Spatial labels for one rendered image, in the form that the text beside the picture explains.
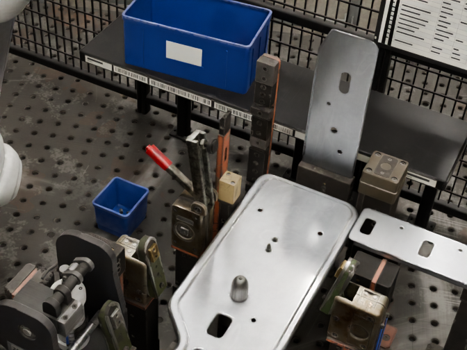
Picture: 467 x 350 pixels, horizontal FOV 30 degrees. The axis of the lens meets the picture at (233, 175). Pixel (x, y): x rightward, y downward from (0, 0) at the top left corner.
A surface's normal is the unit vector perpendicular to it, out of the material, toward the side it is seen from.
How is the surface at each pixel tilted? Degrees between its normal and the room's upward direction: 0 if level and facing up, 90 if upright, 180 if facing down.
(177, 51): 90
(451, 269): 0
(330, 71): 90
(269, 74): 90
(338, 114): 90
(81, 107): 0
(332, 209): 0
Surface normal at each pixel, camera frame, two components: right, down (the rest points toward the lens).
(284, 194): 0.06, -0.73
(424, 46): -0.45, 0.59
